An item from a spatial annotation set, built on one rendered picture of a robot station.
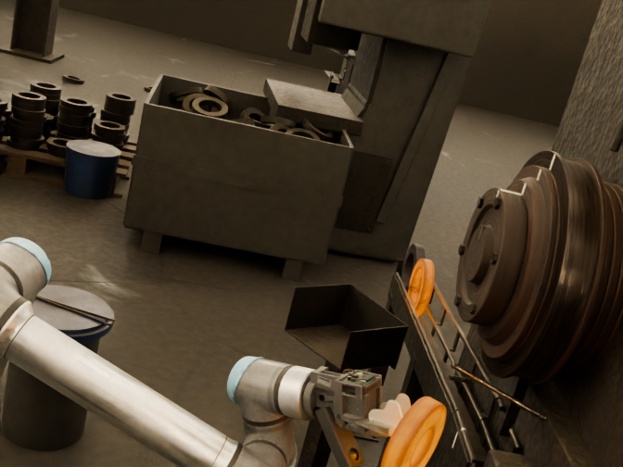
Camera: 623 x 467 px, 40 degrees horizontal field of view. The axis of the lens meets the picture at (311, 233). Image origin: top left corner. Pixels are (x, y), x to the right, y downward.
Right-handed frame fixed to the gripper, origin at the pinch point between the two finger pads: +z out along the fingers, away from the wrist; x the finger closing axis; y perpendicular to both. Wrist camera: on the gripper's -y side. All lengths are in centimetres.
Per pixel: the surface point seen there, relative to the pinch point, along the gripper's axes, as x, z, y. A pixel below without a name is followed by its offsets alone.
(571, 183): 37, 12, 39
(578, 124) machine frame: 83, 0, 48
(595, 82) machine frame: 81, 3, 57
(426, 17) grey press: 264, -129, 91
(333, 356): 68, -58, -15
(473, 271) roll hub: 38.0, -7.0, 19.3
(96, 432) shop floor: 59, -142, -54
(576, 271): 30.1, 15.7, 23.5
